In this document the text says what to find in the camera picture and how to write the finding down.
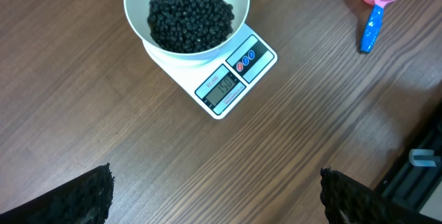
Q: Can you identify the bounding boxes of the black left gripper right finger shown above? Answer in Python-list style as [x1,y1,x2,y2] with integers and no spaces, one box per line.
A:
[320,168,441,224]

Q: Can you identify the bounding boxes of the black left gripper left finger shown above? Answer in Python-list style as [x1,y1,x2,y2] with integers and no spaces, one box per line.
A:
[1,164,115,224]

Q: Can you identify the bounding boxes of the white digital kitchen scale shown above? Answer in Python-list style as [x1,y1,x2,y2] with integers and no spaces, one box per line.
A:
[143,24,278,120]

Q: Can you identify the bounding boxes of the black beans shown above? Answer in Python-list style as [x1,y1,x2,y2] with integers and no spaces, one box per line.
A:
[147,0,235,53]

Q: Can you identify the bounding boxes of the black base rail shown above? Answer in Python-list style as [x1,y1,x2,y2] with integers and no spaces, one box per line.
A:
[375,106,441,221]

